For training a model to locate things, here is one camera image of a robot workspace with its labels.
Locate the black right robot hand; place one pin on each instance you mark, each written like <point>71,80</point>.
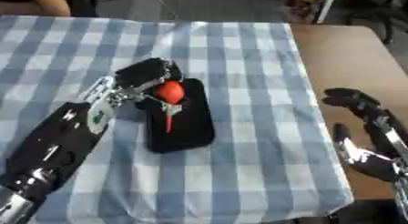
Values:
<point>372,127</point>

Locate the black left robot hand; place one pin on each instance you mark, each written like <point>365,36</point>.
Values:
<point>142,71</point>

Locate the red carrot toy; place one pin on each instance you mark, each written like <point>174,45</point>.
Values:
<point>170,95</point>

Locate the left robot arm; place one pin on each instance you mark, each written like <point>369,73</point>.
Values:
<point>53,142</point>

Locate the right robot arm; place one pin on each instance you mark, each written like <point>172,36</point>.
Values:
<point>402,197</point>

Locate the black box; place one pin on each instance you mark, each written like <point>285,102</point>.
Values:
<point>183,124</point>

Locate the black chair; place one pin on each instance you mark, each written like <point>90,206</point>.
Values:
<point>374,7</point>

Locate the person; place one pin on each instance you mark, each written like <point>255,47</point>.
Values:
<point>37,3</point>

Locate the patterned bag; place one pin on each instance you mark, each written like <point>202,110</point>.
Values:
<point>304,6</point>

